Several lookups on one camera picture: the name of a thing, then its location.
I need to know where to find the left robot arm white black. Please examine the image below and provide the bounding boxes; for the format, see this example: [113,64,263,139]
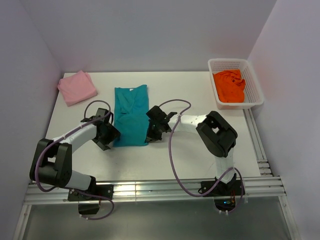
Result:
[29,108,121,200]

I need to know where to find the folded pink t-shirt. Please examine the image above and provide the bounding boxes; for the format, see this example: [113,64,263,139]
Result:
[57,70,98,107]

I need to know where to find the white plastic basket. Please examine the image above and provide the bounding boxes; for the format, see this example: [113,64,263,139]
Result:
[208,58,264,110]

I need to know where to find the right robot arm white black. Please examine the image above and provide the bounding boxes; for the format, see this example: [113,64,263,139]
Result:
[145,105,238,195]

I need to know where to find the orange t-shirt in basket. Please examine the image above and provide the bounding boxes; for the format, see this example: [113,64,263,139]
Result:
[213,69,246,103]

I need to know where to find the teal t-shirt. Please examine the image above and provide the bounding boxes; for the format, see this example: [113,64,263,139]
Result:
[113,84,149,148]

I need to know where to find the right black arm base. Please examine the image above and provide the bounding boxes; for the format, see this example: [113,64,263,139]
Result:
[198,179,246,197]

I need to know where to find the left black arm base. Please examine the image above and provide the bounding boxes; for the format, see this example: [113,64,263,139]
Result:
[67,184,114,202]

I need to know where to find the aluminium mounting rail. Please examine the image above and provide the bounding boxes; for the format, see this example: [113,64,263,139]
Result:
[23,176,287,205]

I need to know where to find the black box under rail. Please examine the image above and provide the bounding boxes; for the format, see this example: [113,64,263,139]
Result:
[78,203,100,216]

